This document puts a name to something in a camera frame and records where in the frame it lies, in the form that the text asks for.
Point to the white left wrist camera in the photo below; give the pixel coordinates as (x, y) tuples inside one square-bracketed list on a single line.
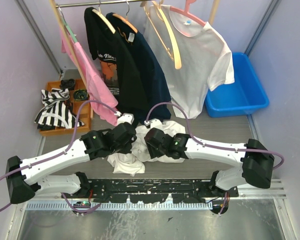
[(126, 118)]

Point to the wooden hanger under black shirt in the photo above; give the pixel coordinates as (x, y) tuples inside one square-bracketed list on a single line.
[(103, 18)]

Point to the white t-shirt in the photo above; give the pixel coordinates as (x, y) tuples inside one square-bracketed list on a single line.
[(207, 63), (133, 163)]

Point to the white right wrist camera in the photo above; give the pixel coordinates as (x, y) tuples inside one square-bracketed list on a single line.
[(153, 123)]

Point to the navy blue t-shirt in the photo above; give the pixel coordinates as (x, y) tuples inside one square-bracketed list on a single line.
[(151, 74)]

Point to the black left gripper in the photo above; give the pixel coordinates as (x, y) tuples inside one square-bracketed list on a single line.
[(127, 150)]

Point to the pink t-shirt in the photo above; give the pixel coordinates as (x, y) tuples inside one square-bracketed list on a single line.
[(95, 84)]

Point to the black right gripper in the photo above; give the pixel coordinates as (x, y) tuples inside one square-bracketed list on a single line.
[(153, 153)]

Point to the green hanger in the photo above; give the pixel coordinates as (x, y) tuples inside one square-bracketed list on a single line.
[(72, 35)]

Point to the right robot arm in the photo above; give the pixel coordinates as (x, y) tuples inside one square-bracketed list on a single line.
[(251, 163)]

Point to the wooden clothes rack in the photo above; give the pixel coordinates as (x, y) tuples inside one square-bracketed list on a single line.
[(56, 8)]

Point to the pink plastic hanger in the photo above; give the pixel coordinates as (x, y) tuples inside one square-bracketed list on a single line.
[(185, 12)]

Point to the blue plastic bin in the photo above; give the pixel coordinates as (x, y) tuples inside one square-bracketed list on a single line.
[(243, 97)]

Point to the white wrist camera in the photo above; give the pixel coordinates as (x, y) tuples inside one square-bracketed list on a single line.
[(126, 118), (153, 123)]

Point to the wooden hanger under navy shirt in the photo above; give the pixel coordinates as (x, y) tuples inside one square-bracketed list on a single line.
[(125, 19)]

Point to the black white striped cloth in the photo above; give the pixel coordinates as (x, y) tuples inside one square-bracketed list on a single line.
[(55, 112)]

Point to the cream wooden hanger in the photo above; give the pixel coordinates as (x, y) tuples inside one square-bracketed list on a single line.
[(160, 35)]

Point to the black printed t-shirt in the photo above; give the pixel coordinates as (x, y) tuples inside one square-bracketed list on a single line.
[(118, 68)]

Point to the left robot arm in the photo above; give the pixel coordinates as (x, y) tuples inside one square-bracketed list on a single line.
[(31, 177)]

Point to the green black belt roll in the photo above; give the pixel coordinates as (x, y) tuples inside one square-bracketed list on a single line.
[(80, 95)]

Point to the white hanging t-shirt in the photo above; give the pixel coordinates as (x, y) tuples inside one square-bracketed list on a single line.
[(207, 63)]

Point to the perforated metal cable tray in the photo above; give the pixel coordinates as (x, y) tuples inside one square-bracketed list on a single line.
[(61, 205)]

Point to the orange wooden organizer tray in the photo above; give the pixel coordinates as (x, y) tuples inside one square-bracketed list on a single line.
[(84, 115)]

